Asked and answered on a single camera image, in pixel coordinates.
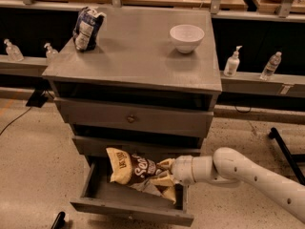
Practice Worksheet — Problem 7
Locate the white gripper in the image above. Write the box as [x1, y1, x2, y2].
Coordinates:
[150, 156, 222, 204]

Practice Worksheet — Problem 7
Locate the brown chip bag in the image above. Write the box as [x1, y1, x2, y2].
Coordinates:
[106, 147, 168, 197]

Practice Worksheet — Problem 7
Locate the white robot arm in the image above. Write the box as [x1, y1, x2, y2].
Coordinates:
[151, 147, 305, 222]

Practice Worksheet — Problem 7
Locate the grey top drawer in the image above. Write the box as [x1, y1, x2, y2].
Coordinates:
[55, 97, 214, 137]

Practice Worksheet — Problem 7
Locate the grey open bottom drawer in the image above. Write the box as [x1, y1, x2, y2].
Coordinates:
[71, 157, 193, 226]

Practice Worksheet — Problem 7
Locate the grey drawer cabinet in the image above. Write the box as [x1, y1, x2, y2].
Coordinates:
[42, 6, 223, 228]

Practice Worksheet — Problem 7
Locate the blue chip bag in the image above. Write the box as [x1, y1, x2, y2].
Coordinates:
[72, 7, 107, 52]

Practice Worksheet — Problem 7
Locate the black object bottom edge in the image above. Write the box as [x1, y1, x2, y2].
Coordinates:
[51, 211, 66, 229]

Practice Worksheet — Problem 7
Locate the white pump sanitizer bottle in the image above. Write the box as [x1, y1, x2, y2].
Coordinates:
[223, 46, 241, 76]

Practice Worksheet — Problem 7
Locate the black stand leg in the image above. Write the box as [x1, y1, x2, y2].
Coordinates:
[268, 127, 305, 185]

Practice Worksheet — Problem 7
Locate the white bowl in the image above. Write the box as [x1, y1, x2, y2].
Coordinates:
[170, 24, 205, 53]

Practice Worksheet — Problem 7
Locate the black floor box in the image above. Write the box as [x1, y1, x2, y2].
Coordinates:
[26, 90, 48, 108]

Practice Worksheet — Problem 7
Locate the clear pump bottle near cabinet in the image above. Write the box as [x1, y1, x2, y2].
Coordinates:
[44, 43, 58, 64]

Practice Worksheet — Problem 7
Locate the clear pump bottle far left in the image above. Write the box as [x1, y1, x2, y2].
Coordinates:
[4, 39, 24, 62]

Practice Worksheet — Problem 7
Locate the black floor cable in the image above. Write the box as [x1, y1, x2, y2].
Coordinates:
[0, 106, 32, 136]

